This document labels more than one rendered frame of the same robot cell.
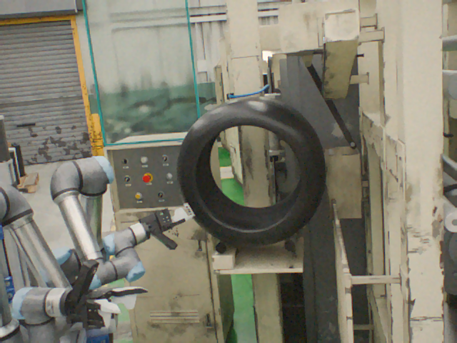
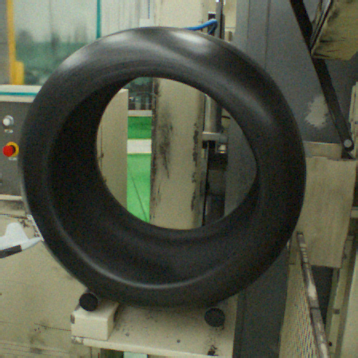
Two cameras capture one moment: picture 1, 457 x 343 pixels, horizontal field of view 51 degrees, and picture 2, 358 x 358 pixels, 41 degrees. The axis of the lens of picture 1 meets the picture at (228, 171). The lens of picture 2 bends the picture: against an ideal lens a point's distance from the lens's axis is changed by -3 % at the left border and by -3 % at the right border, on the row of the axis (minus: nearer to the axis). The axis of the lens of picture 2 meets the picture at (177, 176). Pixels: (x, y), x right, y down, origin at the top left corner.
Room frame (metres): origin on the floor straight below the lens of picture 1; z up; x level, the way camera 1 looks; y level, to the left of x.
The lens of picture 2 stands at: (0.91, -0.09, 1.46)
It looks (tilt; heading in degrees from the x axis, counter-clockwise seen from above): 16 degrees down; 358
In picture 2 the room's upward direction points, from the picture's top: 2 degrees clockwise
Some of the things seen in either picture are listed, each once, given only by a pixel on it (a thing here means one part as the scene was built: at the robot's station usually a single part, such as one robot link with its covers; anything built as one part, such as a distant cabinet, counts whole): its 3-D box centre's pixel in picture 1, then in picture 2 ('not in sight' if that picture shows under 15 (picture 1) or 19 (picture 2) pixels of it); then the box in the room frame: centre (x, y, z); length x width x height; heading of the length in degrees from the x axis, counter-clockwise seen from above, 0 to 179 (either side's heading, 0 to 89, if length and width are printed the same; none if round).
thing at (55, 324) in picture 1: (47, 331); not in sight; (1.24, 0.55, 0.94); 0.11 x 0.08 x 0.11; 163
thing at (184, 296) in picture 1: (175, 243); (48, 248); (2.72, 0.36, 0.63); 0.56 x 0.41 x 1.27; 79
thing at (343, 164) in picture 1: (343, 181); (316, 202); (2.15, -0.52, 1.05); 0.20 x 0.15 x 0.30; 169
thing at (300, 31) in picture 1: (316, 32); not in sight; (1.83, -0.38, 1.71); 0.61 x 0.25 x 0.15; 169
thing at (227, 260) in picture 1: (229, 246); (111, 290); (2.03, 0.03, 0.83); 0.36 x 0.09 x 0.06; 169
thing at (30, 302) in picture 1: (36, 302); not in sight; (1.22, 0.55, 1.04); 0.11 x 0.08 x 0.09; 73
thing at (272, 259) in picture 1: (260, 254); (164, 309); (2.01, -0.11, 0.80); 0.37 x 0.36 x 0.02; 79
